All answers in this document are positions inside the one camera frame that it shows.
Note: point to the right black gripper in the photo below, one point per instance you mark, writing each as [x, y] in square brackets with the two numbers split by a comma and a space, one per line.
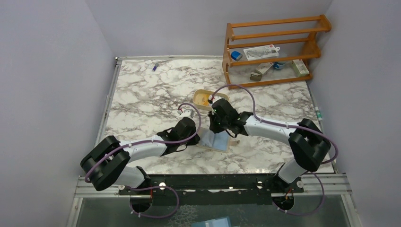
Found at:
[212, 115]

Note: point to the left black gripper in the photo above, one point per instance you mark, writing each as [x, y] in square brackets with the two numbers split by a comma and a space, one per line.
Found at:
[194, 141]

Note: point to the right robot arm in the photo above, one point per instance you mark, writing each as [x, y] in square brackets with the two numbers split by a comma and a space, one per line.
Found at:
[308, 145]

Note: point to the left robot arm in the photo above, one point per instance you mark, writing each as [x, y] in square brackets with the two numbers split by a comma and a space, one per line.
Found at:
[106, 163]

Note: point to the yellow white card in tray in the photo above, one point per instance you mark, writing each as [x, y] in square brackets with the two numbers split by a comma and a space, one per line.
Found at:
[202, 99]

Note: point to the tan oval tray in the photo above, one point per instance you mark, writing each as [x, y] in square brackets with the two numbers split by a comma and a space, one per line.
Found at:
[216, 97]

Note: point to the blue small box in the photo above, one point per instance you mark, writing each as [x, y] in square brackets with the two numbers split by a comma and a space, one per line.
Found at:
[236, 56]

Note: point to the blue white cup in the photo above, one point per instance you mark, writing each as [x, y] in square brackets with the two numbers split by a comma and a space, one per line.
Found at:
[278, 65]

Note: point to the white packaged item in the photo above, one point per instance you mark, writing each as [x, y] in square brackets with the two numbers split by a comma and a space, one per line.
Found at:
[261, 52]

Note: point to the green white box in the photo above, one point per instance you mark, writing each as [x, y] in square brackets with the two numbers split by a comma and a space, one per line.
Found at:
[300, 68]

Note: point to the blue object at bottom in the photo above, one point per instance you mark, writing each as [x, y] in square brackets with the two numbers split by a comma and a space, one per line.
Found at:
[217, 222]

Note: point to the orange wooden rack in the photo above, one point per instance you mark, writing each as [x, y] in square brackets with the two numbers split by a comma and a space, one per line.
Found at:
[296, 37]

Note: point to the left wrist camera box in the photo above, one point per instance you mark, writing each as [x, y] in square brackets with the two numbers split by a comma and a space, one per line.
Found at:
[189, 113]

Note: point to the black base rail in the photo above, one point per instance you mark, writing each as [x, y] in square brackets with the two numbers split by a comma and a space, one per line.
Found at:
[212, 189]

